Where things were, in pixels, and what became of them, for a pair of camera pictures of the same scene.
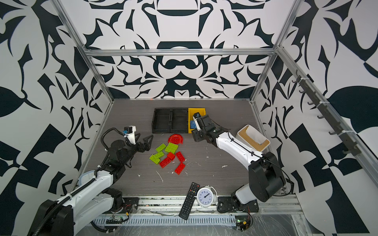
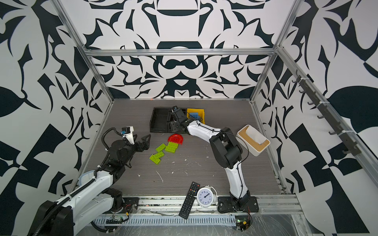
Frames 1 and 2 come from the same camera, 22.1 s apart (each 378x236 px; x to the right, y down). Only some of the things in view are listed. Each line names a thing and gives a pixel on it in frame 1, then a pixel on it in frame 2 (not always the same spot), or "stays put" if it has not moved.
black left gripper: (145, 146) stays put
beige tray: (253, 137) stays put
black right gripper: (196, 135) -> (173, 126)
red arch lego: (175, 138) stays put
